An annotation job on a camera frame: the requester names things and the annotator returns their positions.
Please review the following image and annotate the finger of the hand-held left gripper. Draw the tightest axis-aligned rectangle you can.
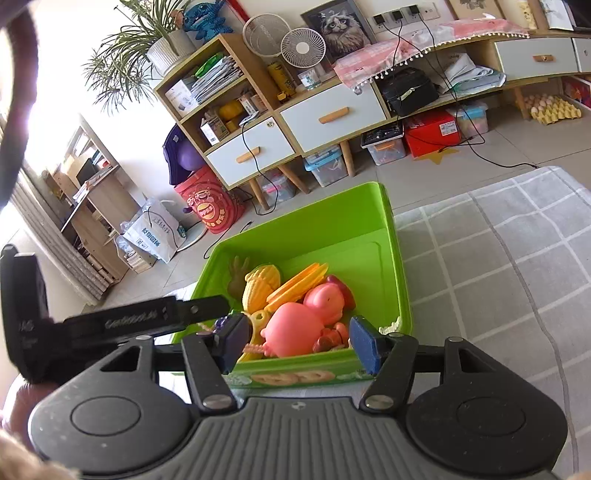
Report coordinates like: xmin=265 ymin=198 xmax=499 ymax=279
xmin=173 ymin=296 xmax=230 ymax=326

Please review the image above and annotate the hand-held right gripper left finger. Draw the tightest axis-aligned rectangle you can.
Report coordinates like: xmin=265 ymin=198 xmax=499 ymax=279
xmin=92 ymin=313 xmax=252 ymax=413

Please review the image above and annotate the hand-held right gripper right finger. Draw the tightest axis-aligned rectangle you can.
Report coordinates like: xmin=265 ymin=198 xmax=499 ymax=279
xmin=348 ymin=315 xmax=497 ymax=413

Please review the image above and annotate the yellow toy pot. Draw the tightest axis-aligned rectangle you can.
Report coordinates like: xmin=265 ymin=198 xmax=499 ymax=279
xmin=238 ymin=309 xmax=273 ymax=363

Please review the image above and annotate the red toy crab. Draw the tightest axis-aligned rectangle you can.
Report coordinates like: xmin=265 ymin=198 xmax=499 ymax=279
xmin=313 ymin=322 xmax=350 ymax=354

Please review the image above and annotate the pink toy pig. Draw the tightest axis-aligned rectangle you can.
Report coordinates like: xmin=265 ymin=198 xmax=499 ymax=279
xmin=302 ymin=274 xmax=357 ymax=324

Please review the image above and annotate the pink toy animal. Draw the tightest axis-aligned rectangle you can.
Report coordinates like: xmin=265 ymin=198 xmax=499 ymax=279
xmin=259 ymin=302 xmax=326 ymax=358

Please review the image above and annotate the yellow toy corn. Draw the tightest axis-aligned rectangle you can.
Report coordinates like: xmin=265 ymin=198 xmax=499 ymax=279
xmin=241 ymin=263 xmax=283 ymax=312

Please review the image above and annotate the orange flower-shaped mould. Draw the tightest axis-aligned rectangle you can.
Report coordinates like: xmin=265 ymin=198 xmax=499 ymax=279
xmin=264 ymin=262 xmax=329 ymax=305

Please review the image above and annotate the green plastic box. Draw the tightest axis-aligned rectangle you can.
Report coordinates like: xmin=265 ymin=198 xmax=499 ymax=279
xmin=171 ymin=181 xmax=413 ymax=391

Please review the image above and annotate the white radiator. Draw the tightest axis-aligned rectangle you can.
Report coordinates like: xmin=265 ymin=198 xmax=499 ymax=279
xmin=9 ymin=166 xmax=116 ymax=305

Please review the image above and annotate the white round floor stand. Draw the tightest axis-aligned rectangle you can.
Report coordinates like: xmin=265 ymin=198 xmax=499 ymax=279
xmin=175 ymin=222 xmax=208 ymax=252

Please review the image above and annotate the white paper shopping bag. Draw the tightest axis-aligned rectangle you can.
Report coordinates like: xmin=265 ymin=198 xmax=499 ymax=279
xmin=121 ymin=198 xmax=188 ymax=264

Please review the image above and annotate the red printed snack bucket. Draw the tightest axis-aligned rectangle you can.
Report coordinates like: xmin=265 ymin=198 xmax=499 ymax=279
xmin=173 ymin=166 xmax=245 ymax=235

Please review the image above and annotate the wooden desk shelf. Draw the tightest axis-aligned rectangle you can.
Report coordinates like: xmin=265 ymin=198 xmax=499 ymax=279
xmin=41 ymin=115 xmax=153 ymax=278

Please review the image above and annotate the grey checked blanket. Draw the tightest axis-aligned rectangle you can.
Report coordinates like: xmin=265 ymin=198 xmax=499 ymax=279
xmin=157 ymin=166 xmax=591 ymax=480

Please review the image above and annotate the clear storage bin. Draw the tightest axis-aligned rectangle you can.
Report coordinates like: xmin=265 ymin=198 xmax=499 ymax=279
xmin=259 ymin=171 xmax=297 ymax=204
xmin=365 ymin=138 xmax=408 ymax=166
xmin=304 ymin=145 xmax=349 ymax=188
xmin=455 ymin=102 xmax=490 ymax=138

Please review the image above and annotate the blurry beige fuzzy object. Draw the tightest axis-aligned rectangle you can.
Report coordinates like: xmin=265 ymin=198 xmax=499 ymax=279
xmin=0 ymin=431 xmax=77 ymax=480

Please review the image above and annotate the purple fabric bag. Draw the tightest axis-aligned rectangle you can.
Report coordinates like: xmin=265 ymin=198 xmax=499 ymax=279
xmin=163 ymin=124 xmax=206 ymax=185

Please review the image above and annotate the small white carton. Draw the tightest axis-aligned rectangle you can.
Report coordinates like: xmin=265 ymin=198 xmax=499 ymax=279
xmin=200 ymin=113 xmax=229 ymax=144

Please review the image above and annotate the yellow round container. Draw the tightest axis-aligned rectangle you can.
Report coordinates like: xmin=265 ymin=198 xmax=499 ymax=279
xmin=218 ymin=100 xmax=245 ymax=130

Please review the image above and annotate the yellow star floor mat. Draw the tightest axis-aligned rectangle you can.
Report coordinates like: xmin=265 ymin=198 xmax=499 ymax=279
xmin=413 ymin=148 xmax=458 ymax=166

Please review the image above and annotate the wooden shelf cabinet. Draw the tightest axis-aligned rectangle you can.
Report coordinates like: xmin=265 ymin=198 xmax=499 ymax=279
xmin=154 ymin=32 xmax=402 ymax=213

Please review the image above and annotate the white printed packet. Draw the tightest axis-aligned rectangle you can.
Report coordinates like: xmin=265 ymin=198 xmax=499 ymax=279
xmin=238 ymin=95 xmax=266 ymax=123

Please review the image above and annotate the black flat device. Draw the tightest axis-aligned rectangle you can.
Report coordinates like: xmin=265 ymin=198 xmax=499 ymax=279
xmin=361 ymin=124 xmax=404 ymax=147

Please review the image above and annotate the red cardboard box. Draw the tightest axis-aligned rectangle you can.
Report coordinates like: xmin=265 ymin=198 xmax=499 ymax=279
xmin=403 ymin=111 xmax=462 ymax=159

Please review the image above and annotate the stack of papers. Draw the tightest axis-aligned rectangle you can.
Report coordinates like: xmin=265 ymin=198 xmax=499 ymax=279
xmin=189 ymin=55 xmax=245 ymax=104

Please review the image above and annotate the yellow tall box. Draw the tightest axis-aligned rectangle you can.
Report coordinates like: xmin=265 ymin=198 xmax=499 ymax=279
xmin=268 ymin=61 xmax=296 ymax=93

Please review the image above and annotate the clear plastic cup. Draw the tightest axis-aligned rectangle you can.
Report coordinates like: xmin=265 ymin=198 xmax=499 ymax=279
xmin=298 ymin=67 xmax=324 ymax=90

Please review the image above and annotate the black bag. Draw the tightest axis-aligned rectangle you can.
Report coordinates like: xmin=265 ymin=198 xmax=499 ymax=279
xmin=379 ymin=67 xmax=440 ymax=117

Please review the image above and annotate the potted green plant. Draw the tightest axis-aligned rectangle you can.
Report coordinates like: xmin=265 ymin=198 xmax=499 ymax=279
xmin=83 ymin=0 xmax=199 ymax=116

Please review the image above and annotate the white fan grille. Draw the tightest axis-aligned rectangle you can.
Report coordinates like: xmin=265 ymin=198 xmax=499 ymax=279
xmin=243 ymin=14 xmax=283 ymax=58

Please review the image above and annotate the white desk fan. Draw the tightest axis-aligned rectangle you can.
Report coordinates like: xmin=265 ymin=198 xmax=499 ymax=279
xmin=281 ymin=28 xmax=326 ymax=70

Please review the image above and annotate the blue plush toy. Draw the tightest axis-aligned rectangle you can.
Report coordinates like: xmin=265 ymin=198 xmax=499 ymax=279
xmin=182 ymin=0 xmax=228 ymax=35

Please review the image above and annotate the pale blue folded cloth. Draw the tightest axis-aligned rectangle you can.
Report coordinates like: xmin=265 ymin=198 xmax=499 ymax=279
xmin=445 ymin=52 xmax=506 ymax=90

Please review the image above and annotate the low wooden tv cabinet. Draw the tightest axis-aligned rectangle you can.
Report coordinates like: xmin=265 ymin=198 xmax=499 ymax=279
xmin=402 ymin=34 xmax=591 ymax=121

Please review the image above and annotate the pink tasselled cloth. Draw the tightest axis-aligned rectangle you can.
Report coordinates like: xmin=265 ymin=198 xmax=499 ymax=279
xmin=333 ymin=18 xmax=532 ymax=88

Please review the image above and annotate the yellow egg tray with eggs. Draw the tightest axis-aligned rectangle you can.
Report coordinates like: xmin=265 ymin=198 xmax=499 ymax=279
xmin=526 ymin=92 xmax=583 ymax=125

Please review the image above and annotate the framed cat picture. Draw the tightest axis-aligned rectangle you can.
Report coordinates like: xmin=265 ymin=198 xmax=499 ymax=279
xmin=300 ymin=0 xmax=377 ymax=51

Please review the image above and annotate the white printed cardboard box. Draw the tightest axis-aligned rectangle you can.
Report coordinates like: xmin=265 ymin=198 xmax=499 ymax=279
xmin=561 ymin=76 xmax=591 ymax=109

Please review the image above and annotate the framed cartoon drawing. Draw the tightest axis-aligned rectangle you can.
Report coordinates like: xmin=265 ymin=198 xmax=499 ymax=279
xmin=448 ymin=0 xmax=504 ymax=21

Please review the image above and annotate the black power cable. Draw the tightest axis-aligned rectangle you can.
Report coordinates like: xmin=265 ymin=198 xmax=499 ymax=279
xmin=374 ymin=9 xmax=539 ymax=169
xmin=238 ymin=117 xmax=278 ymax=215

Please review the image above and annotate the white drawer wooden handle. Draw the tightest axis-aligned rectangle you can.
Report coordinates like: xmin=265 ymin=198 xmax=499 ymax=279
xmin=205 ymin=115 xmax=296 ymax=175
xmin=495 ymin=37 xmax=580 ymax=81
xmin=279 ymin=82 xmax=389 ymax=154
xmin=573 ymin=38 xmax=591 ymax=73

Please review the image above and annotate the white wall socket panel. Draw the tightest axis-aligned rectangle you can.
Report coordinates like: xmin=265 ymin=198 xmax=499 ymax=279
xmin=372 ymin=2 xmax=437 ymax=31

